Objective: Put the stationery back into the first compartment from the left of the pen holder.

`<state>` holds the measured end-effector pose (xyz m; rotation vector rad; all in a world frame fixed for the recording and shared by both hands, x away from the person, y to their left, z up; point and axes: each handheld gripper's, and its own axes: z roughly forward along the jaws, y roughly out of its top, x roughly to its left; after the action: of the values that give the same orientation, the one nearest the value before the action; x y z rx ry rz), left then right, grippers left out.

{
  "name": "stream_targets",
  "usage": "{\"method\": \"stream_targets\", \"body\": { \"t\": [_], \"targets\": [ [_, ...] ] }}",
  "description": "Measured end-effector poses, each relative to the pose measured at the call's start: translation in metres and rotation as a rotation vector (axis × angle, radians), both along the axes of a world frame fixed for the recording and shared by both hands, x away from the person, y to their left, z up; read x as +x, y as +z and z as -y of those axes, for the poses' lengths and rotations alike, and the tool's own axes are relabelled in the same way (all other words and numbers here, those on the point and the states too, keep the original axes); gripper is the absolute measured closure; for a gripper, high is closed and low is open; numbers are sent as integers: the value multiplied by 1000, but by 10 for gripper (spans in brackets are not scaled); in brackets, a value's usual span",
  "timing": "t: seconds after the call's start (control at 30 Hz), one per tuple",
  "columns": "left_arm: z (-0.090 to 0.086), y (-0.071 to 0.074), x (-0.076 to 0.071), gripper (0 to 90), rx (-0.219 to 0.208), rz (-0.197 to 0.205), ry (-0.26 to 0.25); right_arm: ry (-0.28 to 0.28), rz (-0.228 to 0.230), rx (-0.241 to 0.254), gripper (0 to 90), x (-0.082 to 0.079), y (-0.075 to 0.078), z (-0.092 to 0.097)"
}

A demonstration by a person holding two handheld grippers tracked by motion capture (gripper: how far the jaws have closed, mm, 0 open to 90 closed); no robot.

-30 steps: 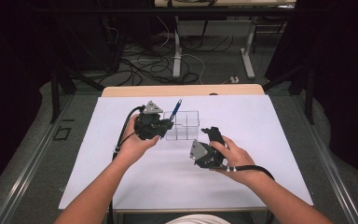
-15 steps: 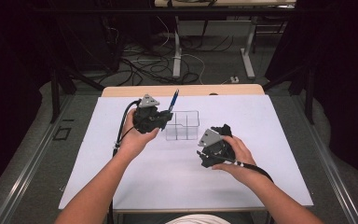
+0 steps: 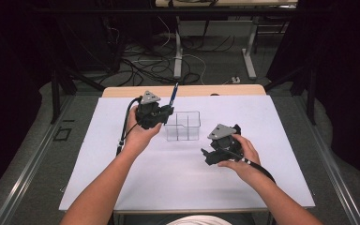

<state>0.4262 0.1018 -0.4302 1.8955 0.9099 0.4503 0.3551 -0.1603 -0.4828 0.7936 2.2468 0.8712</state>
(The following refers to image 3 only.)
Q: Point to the clear plastic organizer box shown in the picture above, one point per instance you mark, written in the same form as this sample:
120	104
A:
182	126

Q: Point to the black horizontal bar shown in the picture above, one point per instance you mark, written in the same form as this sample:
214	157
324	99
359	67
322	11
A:
168	11

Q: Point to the light wooden table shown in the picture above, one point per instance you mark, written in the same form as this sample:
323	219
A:
200	90

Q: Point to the white power plug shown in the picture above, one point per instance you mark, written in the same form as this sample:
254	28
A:
236	80

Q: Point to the person's right hand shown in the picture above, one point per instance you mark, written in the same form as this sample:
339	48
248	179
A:
245	159

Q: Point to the person's left hand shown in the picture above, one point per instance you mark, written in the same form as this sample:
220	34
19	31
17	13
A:
139	136

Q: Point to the blue pen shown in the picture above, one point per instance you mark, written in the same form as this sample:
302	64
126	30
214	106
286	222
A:
173	93

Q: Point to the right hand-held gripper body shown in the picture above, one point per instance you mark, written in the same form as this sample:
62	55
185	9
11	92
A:
223	137

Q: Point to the person's white shirt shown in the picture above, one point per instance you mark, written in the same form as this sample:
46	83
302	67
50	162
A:
198	221

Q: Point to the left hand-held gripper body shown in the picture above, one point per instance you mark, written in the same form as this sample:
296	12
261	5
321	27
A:
148	115

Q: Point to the white board table cover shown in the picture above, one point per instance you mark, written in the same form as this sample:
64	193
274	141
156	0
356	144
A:
175	178

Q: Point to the black metal stand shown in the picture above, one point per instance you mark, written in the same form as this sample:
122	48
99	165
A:
311	93
55	93

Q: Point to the white metal desk leg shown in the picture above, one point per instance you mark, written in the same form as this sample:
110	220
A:
177	50
249	53

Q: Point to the aluminium floor rail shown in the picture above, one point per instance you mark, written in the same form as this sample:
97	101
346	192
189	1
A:
25	170
332	170

